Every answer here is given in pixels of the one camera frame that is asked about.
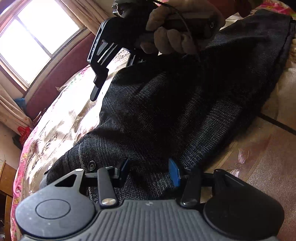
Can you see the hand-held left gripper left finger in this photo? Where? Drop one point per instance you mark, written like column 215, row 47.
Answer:
column 123, row 172

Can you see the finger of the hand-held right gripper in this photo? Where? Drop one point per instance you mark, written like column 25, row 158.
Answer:
column 135, row 58
column 95, row 91

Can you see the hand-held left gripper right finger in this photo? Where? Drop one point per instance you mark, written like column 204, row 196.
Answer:
column 174, row 172

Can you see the dark grey pants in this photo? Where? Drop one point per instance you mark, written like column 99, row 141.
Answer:
column 161, row 104

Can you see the person's right hand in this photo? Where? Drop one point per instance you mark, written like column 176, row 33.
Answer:
column 185, row 5

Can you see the floral satin bedspread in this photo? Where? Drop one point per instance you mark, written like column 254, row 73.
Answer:
column 69, row 115

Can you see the maroon padded bench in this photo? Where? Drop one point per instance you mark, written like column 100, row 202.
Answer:
column 57, row 76

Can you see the blue plastic bag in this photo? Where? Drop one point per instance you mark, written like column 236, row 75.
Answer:
column 20, row 104

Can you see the window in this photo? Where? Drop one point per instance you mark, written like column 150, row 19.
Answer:
column 34, row 34

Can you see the red plastic bag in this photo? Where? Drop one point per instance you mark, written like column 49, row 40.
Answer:
column 24, row 135

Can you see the wooden cabinet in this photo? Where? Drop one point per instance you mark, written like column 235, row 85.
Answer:
column 7, row 185

